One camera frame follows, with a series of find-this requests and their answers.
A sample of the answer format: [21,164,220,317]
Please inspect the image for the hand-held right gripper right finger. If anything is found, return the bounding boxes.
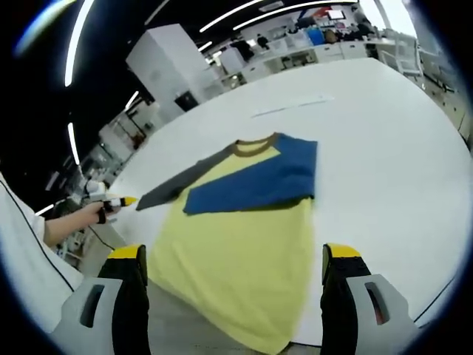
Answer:
[319,242,421,355]

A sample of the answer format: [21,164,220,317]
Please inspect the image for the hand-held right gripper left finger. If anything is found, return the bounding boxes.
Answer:
[50,243,152,355]

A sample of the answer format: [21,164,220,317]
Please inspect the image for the yellow blue grey garment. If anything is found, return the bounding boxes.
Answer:
[135,132,319,355]

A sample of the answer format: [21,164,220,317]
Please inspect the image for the person's left hand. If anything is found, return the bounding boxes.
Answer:
[79,201,116,226]

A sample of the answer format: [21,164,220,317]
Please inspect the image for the black waste bin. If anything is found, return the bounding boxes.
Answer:
[174,91,197,111]

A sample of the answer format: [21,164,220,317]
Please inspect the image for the long curved ceiling light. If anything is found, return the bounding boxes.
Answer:
[64,0,98,89]

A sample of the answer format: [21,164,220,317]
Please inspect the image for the white square pillar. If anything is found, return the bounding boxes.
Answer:
[125,22,219,123]

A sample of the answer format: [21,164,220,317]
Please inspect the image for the white cabinet box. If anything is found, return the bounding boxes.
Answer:
[220,47,245,72]

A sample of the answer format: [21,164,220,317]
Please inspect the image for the white mesh office chair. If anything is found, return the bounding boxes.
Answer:
[395,35,423,77]

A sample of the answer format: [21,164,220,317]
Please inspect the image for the white counter cabinets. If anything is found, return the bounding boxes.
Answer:
[236,38,370,81]

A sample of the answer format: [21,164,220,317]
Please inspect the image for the black cable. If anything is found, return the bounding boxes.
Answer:
[0,180,75,292]
[412,277,456,323]
[87,224,118,252]

